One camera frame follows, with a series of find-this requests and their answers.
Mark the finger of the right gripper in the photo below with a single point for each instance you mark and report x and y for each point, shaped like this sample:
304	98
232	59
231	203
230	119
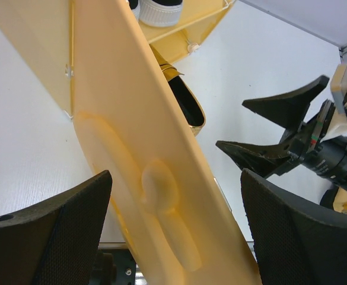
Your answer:
288	110
265	160

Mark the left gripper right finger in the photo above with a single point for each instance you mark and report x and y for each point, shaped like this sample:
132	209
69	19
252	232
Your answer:
295	240

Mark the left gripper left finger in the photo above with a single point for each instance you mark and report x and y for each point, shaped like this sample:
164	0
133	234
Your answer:
55	241

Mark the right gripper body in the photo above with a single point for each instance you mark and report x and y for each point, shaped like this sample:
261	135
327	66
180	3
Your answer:
304	146

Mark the gold shoe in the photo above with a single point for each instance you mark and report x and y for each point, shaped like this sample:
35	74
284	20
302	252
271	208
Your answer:
335	199
187	101

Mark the yellow cabinet door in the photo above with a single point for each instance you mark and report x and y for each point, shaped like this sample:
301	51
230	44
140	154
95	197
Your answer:
172	214

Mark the black white sneaker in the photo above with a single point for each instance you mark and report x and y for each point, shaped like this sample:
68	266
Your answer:
157	13

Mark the yellow shoe cabinet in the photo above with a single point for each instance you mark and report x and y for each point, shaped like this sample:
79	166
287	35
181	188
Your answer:
42	32

